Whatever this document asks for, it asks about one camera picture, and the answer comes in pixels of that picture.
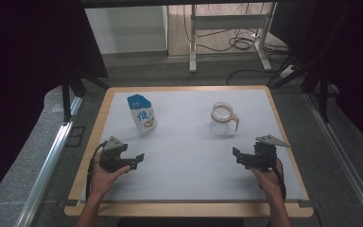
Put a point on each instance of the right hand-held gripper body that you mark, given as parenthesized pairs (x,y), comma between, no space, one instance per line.
(263,156)

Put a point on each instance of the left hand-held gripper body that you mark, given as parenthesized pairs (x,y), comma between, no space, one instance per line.
(111,157)

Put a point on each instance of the clear glass pitcher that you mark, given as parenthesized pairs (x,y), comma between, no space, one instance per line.
(223,115)

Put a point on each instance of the blue and white pouch bag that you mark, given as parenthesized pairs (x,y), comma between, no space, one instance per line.
(143,116)

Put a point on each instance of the person's left hand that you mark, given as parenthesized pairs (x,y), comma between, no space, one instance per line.
(102,179)

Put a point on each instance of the person's right hand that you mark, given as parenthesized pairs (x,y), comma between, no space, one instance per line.
(266,179)

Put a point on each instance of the wooden table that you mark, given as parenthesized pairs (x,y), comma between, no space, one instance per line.
(82,176)

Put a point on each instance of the white table mat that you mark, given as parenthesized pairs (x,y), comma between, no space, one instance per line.
(186,170)

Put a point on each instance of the black tripod stand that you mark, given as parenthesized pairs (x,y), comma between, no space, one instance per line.
(66,94)

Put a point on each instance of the black metal stand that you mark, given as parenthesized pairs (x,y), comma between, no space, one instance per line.
(323,94)

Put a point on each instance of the white power strip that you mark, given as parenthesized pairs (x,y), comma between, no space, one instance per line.
(286,72)

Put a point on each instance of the white cabinet panel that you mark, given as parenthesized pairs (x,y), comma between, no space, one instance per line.
(126,30)

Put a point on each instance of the dark curtain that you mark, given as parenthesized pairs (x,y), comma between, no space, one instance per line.
(22,63)
(353,56)

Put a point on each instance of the aluminium rail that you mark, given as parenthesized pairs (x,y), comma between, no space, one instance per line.
(343,151)
(48,167)

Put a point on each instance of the white metal desk frame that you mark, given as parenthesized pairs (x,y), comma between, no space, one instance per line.
(230,22)

